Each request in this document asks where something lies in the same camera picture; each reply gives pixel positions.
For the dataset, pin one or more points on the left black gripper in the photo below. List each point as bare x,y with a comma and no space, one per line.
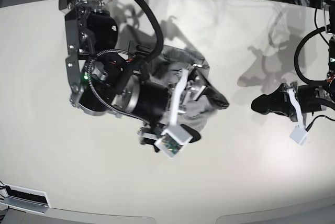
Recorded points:
279,103

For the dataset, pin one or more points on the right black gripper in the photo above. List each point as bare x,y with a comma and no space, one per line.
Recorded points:
150,101

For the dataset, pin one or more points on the grey t-shirt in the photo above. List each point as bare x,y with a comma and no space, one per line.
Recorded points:
164,71

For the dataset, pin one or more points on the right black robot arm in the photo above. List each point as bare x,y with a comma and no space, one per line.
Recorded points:
93,58

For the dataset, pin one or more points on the white cable tray box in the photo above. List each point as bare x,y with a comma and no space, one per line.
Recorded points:
24,199

